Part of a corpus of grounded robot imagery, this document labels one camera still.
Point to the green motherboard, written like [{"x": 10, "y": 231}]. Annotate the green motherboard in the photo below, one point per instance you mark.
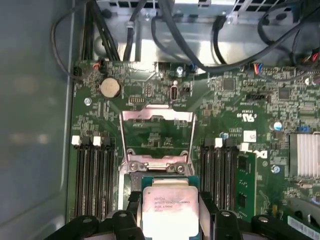
[{"x": 225, "y": 105}]

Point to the green RAM stick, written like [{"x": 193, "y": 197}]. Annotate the green RAM stick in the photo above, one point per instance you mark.
[{"x": 246, "y": 187}]

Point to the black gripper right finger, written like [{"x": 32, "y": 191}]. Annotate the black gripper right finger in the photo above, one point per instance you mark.
[{"x": 225, "y": 225}]

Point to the black RAM slot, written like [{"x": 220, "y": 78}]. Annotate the black RAM slot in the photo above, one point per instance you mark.
[
  {"x": 110, "y": 180},
  {"x": 219, "y": 175},
  {"x": 89, "y": 180},
  {"x": 80, "y": 180},
  {"x": 208, "y": 175},
  {"x": 100, "y": 180},
  {"x": 230, "y": 175}
]

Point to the silver green CPU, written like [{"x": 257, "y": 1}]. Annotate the silver green CPU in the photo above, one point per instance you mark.
[{"x": 170, "y": 205}]

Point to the silver finned heatsink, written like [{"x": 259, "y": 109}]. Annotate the silver finned heatsink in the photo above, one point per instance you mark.
[{"x": 305, "y": 155}]

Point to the silver drive cage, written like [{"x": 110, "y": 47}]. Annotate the silver drive cage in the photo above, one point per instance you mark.
[{"x": 175, "y": 47}]

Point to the CPU socket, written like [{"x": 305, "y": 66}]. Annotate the CPU socket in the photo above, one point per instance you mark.
[{"x": 135, "y": 181}]

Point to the dark grey PC case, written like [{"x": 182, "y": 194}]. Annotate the dark grey PC case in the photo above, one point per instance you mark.
[{"x": 30, "y": 125}]

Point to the metal socket cover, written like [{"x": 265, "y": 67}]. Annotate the metal socket cover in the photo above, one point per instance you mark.
[{"x": 135, "y": 113}]

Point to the round coin battery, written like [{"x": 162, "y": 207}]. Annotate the round coin battery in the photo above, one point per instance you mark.
[{"x": 110, "y": 88}]

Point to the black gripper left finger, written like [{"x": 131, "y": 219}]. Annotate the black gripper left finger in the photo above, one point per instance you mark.
[{"x": 120, "y": 225}]

